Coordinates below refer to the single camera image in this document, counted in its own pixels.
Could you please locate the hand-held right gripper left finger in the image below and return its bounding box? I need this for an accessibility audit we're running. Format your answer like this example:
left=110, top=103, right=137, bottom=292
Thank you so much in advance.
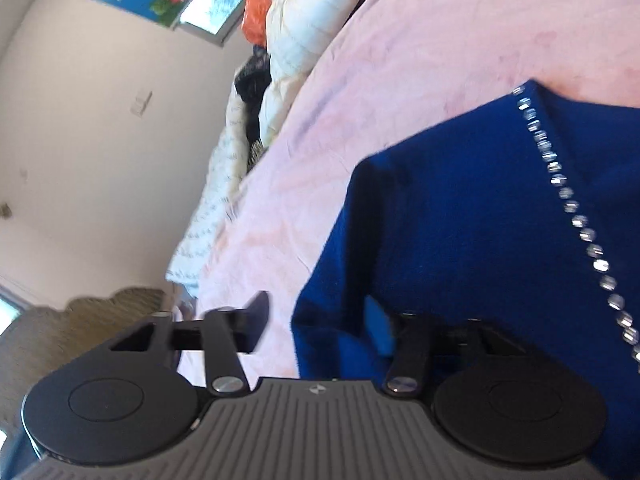
left=107, top=290, right=271, bottom=397

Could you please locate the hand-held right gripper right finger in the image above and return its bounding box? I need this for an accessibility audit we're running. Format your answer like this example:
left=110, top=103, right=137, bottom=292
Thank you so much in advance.
left=364, top=296, right=543, bottom=396

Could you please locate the blue beaded sweater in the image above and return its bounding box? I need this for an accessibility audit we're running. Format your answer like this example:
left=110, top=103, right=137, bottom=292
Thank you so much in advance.
left=291, top=79, right=640, bottom=480

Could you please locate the white printed quilt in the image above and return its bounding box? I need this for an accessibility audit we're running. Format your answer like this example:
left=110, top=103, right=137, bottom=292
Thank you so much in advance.
left=165, top=87, right=266, bottom=301

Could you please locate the black patterned garment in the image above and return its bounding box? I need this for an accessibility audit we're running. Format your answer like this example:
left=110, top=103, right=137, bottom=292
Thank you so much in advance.
left=234, top=47, right=275, bottom=171

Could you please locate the white quilted jacket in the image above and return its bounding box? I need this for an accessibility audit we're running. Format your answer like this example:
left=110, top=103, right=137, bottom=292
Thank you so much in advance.
left=257, top=0, right=365, bottom=148

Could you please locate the pink bed blanket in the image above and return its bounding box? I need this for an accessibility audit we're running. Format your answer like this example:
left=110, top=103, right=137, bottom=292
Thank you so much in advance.
left=170, top=0, right=640, bottom=386

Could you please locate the window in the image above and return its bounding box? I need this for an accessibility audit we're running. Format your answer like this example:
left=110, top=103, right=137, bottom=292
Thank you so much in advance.
left=179, top=0, right=247, bottom=48

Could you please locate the orange plastic bag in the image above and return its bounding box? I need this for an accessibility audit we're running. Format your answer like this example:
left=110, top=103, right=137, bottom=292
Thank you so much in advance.
left=242, top=0, right=301, bottom=46

